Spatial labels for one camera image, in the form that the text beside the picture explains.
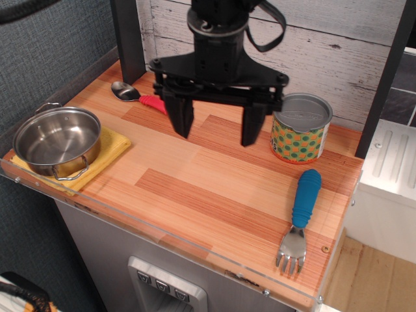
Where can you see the small stainless steel pot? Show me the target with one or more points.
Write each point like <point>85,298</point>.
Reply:
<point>59,141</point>

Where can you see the silver dispenser button panel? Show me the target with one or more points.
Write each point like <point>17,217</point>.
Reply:
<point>165,287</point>

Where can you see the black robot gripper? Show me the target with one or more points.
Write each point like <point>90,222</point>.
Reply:
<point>218,70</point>

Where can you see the fork with blue handle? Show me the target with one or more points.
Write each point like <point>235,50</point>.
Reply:
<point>292,250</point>

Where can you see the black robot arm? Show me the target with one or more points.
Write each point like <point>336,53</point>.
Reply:
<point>219,17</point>

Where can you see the dark grey post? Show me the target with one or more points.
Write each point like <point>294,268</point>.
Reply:
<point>129,39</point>
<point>393,60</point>

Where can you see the dark grey left post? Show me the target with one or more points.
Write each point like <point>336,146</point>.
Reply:
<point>129,39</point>

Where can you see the clear acrylic edge guard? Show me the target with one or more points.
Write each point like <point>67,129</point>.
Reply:
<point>228,236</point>

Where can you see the folded yellow cloth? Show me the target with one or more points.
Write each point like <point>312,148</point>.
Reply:
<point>113,145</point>

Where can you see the orange object bottom left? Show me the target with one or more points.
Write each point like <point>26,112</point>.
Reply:
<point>40,307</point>

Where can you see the grey toy cabinet front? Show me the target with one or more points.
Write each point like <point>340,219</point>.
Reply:
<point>106,250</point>

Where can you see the dark grey right post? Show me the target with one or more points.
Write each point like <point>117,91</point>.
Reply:
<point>393,60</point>

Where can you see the spoon with red handle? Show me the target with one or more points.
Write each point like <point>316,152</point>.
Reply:
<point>126,92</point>

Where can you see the green orange patterned can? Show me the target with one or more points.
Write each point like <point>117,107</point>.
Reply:
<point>300,129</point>

